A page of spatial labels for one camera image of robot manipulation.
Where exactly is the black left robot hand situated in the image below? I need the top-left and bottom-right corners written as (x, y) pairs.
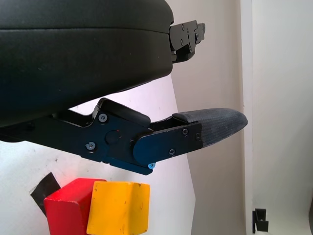
top-left (0, 0), bottom-right (249, 176)

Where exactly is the red wooden block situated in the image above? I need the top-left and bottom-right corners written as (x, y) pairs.
top-left (44, 178), bottom-right (108, 235)

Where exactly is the yellow wooden block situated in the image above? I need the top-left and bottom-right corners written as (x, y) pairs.
top-left (86, 181), bottom-right (151, 235)

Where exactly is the black tape strip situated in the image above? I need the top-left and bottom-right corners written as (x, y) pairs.
top-left (29, 172), bottom-right (61, 217)

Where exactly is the black wall bracket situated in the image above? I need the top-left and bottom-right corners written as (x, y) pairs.
top-left (252, 208), bottom-right (269, 233)

